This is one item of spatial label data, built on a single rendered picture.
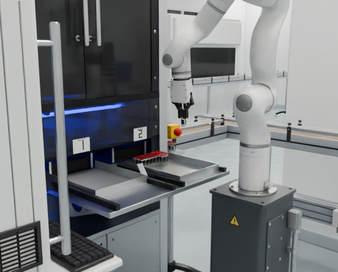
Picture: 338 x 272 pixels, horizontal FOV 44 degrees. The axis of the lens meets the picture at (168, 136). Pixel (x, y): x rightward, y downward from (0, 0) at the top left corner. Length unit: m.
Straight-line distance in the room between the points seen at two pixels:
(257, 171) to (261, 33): 0.52
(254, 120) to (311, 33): 1.64
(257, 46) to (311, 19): 1.57
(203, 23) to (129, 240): 1.09
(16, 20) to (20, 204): 0.42
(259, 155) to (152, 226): 0.81
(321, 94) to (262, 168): 1.52
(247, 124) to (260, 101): 0.11
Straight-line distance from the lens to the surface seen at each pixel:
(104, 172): 1.88
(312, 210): 2.64
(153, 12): 2.05
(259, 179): 1.68
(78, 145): 1.79
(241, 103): 1.56
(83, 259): 1.27
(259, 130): 1.62
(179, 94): 1.81
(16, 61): 1.00
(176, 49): 1.70
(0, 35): 0.99
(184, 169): 1.92
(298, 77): 3.18
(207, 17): 1.71
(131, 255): 2.17
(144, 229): 2.18
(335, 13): 3.09
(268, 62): 1.62
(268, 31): 1.61
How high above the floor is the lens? 1.42
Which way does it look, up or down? 12 degrees down
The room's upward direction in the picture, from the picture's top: straight up
